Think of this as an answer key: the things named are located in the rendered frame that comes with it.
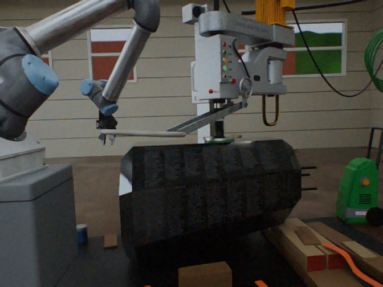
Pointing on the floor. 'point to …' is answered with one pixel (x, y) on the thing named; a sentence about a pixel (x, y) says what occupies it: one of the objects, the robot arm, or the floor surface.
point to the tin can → (82, 233)
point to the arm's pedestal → (39, 230)
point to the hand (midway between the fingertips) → (108, 143)
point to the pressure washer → (361, 189)
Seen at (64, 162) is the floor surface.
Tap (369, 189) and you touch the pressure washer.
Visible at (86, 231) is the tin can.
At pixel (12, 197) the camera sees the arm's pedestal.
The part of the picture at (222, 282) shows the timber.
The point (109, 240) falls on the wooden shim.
